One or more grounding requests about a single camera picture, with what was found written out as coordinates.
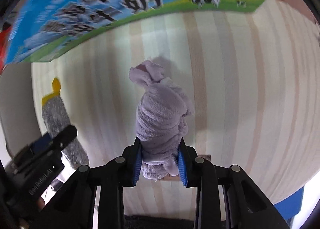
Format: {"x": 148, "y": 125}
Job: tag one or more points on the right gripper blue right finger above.
{"x": 226, "y": 197}

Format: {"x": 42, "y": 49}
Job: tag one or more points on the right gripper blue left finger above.
{"x": 73, "y": 205}

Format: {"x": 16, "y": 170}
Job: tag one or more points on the grey yellow sock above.
{"x": 56, "y": 119}

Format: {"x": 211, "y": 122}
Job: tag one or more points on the purple towel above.
{"x": 160, "y": 119}

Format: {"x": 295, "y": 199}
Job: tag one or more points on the blue seat chair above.
{"x": 290, "y": 206}

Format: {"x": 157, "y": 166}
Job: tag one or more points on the grey chair left of table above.
{"x": 18, "y": 116}

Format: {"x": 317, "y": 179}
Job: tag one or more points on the striped cat table mat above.
{"x": 244, "y": 85}

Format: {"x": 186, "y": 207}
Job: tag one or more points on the orange plastic bag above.
{"x": 4, "y": 37}

